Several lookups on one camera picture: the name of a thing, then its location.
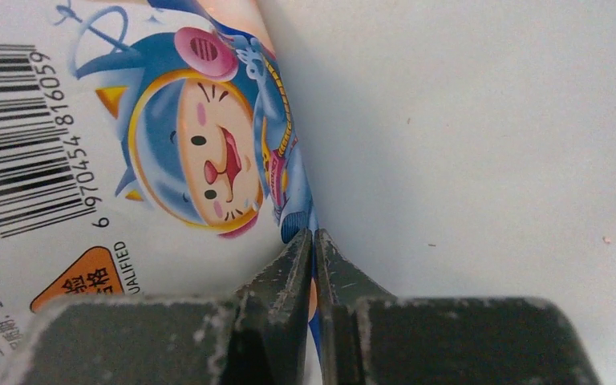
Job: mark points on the colourful cat food bag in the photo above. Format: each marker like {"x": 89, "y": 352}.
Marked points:
{"x": 146, "y": 147}

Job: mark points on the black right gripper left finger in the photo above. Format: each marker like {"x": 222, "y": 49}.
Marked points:
{"x": 256, "y": 335}

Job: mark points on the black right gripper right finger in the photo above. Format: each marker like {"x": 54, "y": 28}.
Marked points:
{"x": 370, "y": 336}

